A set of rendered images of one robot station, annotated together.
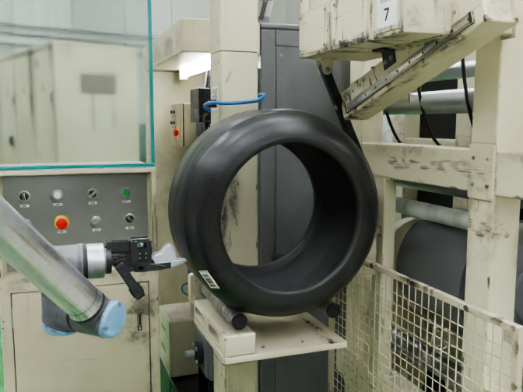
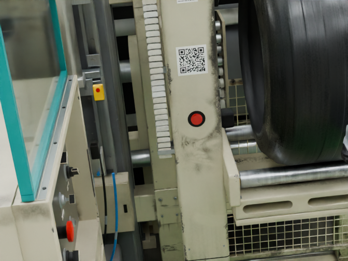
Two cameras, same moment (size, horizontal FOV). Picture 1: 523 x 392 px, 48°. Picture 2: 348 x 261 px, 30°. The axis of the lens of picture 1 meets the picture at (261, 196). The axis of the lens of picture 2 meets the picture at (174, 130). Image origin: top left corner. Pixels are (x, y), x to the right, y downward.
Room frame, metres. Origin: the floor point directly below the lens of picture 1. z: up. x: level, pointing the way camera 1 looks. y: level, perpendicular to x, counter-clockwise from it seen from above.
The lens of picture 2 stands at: (1.50, 1.62, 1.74)
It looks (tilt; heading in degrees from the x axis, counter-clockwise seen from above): 25 degrees down; 288
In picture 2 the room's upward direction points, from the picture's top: 5 degrees counter-clockwise
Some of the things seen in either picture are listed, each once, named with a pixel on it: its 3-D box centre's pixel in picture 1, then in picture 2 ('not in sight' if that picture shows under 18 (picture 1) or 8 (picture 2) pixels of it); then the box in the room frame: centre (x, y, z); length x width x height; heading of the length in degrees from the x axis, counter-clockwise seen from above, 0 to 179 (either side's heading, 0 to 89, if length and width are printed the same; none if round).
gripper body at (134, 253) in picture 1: (129, 255); not in sight; (1.49, 0.35, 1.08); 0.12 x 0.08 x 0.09; 110
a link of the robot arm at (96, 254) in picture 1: (96, 260); not in sight; (1.47, 0.43, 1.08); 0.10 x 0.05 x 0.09; 20
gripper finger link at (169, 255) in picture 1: (170, 255); not in sight; (1.51, 0.24, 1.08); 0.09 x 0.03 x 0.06; 110
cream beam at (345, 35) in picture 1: (379, 23); not in sight; (1.70, -0.34, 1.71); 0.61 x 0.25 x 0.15; 20
